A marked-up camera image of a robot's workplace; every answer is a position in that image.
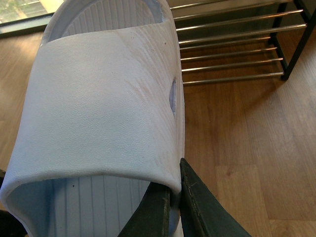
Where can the black metal shoe rack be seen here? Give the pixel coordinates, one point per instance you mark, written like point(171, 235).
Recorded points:
point(226, 34)

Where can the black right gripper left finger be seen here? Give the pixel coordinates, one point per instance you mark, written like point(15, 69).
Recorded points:
point(151, 218)

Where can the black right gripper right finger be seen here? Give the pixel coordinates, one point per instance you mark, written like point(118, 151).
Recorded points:
point(201, 213)

